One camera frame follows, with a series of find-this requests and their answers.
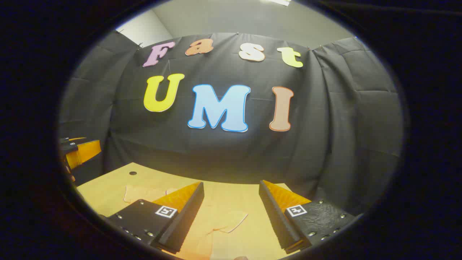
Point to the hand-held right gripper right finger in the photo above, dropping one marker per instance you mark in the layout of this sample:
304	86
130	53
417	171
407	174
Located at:
278	220

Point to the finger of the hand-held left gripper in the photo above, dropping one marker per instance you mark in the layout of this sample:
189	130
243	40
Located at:
85	153
72	140

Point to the orange polo T-shirt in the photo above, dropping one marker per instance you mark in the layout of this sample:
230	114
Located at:
216	242

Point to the black backdrop cloth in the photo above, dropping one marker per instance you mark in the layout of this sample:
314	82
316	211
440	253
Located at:
216	155

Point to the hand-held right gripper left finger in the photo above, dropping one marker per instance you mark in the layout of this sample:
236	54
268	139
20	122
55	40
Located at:
184	224

